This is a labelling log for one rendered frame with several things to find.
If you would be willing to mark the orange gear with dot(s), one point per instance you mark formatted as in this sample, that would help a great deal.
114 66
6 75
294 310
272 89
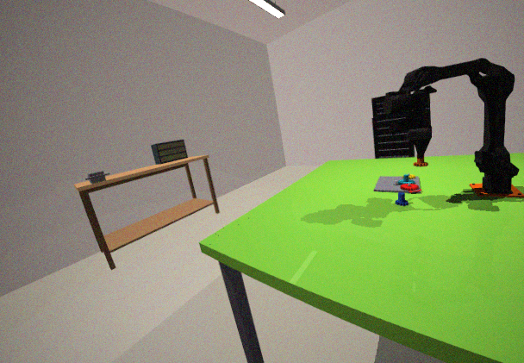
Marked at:
420 162

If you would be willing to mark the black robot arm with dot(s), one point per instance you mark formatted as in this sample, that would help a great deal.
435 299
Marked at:
494 88

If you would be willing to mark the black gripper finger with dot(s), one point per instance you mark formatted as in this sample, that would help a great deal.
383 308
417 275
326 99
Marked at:
421 146

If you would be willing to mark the teal gear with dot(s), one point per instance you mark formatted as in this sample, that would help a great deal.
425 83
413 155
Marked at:
405 180

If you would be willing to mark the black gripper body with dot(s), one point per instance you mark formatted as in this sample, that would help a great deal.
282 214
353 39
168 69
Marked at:
420 121

